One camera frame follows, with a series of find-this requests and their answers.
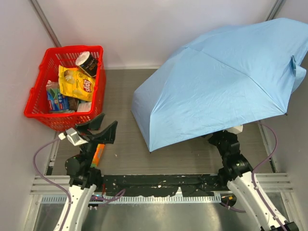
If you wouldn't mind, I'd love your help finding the light blue folding umbrella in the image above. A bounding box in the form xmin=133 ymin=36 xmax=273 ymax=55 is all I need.
xmin=131 ymin=18 xmax=308 ymax=152

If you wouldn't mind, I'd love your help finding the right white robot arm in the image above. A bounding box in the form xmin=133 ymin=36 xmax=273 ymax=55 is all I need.
xmin=208 ymin=130 xmax=299 ymax=231

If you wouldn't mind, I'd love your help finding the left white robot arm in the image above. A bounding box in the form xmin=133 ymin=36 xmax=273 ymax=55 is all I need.
xmin=54 ymin=113 xmax=118 ymax=231

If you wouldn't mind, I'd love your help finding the orange yellow sponge box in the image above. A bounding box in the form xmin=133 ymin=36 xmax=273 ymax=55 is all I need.
xmin=91 ymin=144 xmax=105 ymax=167

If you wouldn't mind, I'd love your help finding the white small box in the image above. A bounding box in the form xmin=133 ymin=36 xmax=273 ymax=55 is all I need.
xmin=77 ymin=102 xmax=92 ymax=113

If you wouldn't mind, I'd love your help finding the brown snack package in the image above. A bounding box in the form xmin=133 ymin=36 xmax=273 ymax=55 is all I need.
xmin=67 ymin=97 xmax=80 ymax=111

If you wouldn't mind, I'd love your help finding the blue green sponge pack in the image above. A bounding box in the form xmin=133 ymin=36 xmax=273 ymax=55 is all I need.
xmin=46 ymin=80 xmax=69 ymax=113

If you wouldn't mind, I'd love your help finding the yellow Lays chip bag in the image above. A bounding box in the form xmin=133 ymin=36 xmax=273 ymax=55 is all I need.
xmin=58 ymin=65 xmax=95 ymax=102

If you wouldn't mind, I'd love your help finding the red plastic shopping basket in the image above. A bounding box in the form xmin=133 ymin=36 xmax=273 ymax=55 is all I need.
xmin=24 ymin=45 xmax=106 ymax=131

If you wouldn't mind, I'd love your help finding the black cylindrical snack can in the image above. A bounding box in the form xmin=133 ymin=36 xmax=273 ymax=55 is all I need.
xmin=75 ymin=51 xmax=98 ymax=78

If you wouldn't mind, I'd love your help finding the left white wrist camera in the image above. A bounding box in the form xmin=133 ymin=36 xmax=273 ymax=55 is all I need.
xmin=58 ymin=128 xmax=88 ymax=146

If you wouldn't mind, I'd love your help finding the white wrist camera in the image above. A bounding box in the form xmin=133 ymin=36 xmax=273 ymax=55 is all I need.
xmin=226 ymin=125 xmax=244 ymax=134
xmin=58 ymin=128 xmax=88 ymax=146

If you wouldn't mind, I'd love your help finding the white slotted cable duct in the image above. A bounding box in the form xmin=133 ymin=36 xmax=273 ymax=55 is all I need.
xmin=41 ymin=194 xmax=221 ymax=204

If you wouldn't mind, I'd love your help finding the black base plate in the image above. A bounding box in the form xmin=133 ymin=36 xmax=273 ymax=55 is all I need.
xmin=102 ymin=174 xmax=229 ymax=197

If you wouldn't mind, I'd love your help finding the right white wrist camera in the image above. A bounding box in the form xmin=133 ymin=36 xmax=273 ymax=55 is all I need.
xmin=226 ymin=125 xmax=244 ymax=134

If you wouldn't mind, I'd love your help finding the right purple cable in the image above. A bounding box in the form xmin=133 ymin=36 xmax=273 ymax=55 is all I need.
xmin=220 ymin=124 xmax=289 ymax=231

